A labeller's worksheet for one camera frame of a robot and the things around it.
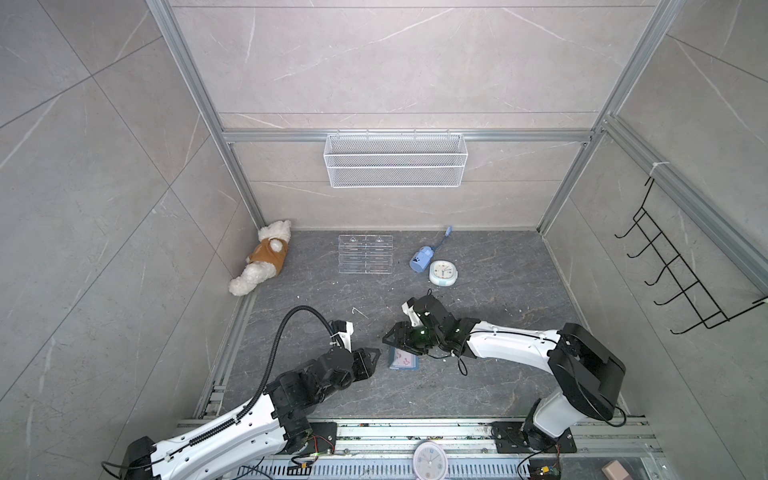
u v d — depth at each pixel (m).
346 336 0.69
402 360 0.85
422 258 1.05
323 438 0.73
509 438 0.76
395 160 1.01
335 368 0.55
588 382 0.44
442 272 1.04
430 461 0.69
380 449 0.73
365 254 1.07
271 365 0.55
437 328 0.66
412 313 0.69
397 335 0.75
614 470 0.68
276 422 0.51
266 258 1.01
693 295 0.65
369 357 0.75
